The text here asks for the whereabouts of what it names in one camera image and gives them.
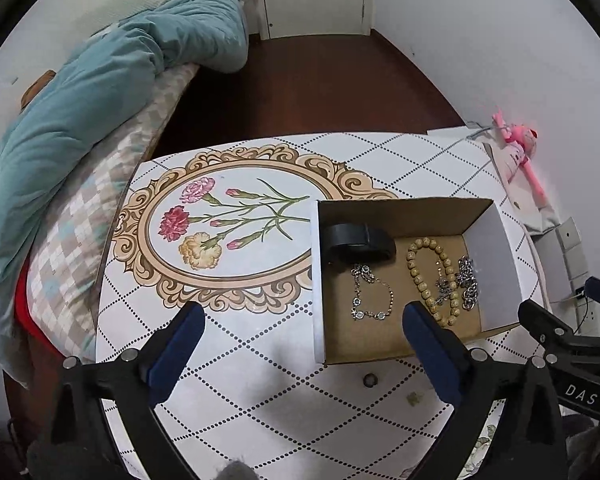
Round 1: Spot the white printed bag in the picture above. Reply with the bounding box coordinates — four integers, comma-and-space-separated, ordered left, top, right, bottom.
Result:
482, 139, 561, 235

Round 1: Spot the checkered bed sheet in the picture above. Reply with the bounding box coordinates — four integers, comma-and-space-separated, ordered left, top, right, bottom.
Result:
26, 62, 201, 362

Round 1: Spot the teal quilt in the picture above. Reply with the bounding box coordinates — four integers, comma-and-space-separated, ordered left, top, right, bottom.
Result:
0, 0, 251, 392

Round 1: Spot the chunky silver chain bracelet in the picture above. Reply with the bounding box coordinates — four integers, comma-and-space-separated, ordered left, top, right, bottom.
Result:
435, 255, 482, 312

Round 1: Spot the thin silver chain bracelet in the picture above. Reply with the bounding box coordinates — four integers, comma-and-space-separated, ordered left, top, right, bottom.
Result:
350, 263, 396, 322

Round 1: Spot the red cloth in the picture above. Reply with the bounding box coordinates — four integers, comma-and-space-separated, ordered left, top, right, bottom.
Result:
13, 260, 48, 343

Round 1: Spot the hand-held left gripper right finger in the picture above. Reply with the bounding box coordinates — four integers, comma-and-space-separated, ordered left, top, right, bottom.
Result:
402, 301, 567, 480

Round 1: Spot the wooden bead bracelet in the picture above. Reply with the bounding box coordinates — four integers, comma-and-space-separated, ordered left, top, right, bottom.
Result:
406, 238, 462, 328

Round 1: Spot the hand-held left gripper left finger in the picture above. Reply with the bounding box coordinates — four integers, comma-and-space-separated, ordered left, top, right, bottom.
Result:
27, 301, 207, 480

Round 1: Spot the white wall socket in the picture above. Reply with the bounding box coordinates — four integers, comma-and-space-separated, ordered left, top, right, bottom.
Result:
554, 217, 590, 282

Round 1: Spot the cardboard box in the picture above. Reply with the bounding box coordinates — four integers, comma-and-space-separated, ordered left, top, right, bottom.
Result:
311, 198, 525, 365

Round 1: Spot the pink plush toy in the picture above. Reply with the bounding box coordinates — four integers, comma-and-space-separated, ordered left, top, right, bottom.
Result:
491, 109, 549, 207

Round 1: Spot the brown wooden headboard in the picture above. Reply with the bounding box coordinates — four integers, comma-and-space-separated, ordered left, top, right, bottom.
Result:
19, 70, 57, 111

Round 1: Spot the black wristband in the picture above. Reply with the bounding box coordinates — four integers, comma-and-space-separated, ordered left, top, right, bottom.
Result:
321, 222, 397, 265

